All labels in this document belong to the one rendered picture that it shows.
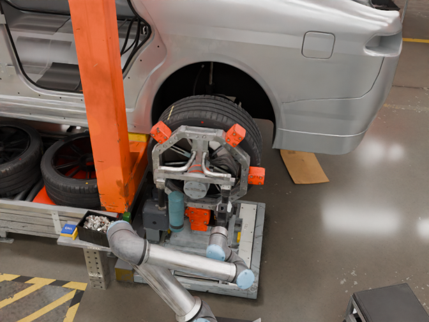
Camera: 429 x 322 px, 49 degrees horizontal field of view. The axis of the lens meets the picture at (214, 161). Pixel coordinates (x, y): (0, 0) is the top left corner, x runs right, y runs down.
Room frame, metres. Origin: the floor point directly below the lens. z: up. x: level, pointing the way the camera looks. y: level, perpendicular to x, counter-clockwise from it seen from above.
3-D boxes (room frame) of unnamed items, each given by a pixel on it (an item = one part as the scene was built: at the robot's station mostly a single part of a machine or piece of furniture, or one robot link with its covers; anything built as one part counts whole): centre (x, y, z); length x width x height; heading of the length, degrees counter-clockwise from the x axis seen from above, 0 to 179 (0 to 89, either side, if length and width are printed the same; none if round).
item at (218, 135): (2.08, 0.08, 0.85); 0.54 x 0.07 x 0.54; 83
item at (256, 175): (2.05, -0.24, 0.85); 0.09 x 0.08 x 0.07; 83
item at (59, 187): (2.61, 0.87, 0.39); 0.66 x 0.66 x 0.24
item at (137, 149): (2.47, 0.54, 0.69); 0.52 x 0.17 x 0.35; 173
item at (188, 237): (2.25, 0.05, 0.32); 0.40 x 0.30 x 0.28; 83
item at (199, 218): (2.12, 0.07, 0.48); 0.16 x 0.12 x 0.17; 173
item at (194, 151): (1.97, 0.19, 1.03); 0.19 x 0.18 x 0.11; 173
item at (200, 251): (2.25, 0.05, 0.13); 0.50 x 0.36 x 0.10; 83
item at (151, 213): (2.38, 0.35, 0.26); 0.42 x 0.18 x 0.35; 173
